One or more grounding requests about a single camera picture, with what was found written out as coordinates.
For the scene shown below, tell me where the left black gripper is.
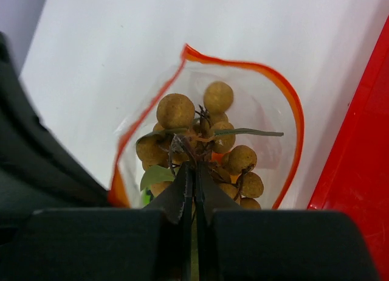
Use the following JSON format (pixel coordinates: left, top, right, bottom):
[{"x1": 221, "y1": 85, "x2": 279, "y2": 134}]
[{"x1": 1, "y1": 35, "x2": 109, "y2": 231}]

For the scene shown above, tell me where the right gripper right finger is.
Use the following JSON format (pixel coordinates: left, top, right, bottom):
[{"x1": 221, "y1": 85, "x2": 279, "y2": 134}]
[{"x1": 194, "y1": 162, "x2": 379, "y2": 280}]

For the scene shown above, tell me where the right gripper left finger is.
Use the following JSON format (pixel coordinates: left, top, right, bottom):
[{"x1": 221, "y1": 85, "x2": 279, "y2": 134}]
[{"x1": 1, "y1": 164, "x2": 193, "y2": 280}]

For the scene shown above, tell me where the brown toy longan bunch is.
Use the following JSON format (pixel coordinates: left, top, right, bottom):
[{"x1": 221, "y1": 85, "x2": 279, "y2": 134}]
[{"x1": 136, "y1": 81, "x2": 283, "y2": 210}]

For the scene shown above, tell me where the clear orange zip top bag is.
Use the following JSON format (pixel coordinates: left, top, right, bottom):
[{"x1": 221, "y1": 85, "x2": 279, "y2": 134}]
[{"x1": 108, "y1": 46, "x2": 305, "y2": 209}]

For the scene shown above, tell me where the green toy watermelon ball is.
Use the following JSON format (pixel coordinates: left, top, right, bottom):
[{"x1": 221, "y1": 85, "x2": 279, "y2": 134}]
[{"x1": 142, "y1": 188, "x2": 154, "y2": 206}]

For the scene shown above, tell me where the red plastic tray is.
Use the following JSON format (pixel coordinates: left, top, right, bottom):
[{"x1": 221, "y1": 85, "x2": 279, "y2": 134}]
[{"x1": 308, "y1": 24, "x2": 388, "y2": 280}]

